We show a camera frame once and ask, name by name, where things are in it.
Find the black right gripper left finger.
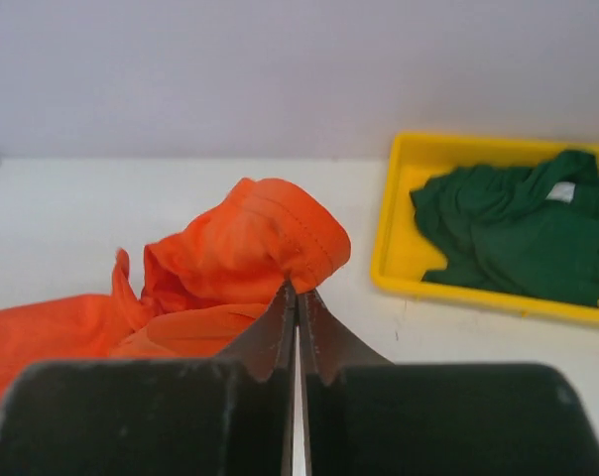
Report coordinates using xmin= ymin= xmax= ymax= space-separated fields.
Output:
xmin=0 ymin=285 xmax=296 ymax=475

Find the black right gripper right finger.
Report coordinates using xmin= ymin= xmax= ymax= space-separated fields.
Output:
xmin=297 ymin=292 xmax=599 ymax=475

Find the orange t shirt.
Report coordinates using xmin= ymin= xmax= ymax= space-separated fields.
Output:
xmin=0 ymin=178 xmax=351 ymax=399

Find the yellow plastic bin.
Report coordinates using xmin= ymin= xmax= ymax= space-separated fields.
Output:
xmin=370 ymin=132 xmax=599 ymax=327

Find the green t shirt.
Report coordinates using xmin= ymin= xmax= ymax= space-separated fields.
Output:
xmin=410 ymin=150 xmax=599 ymax=307

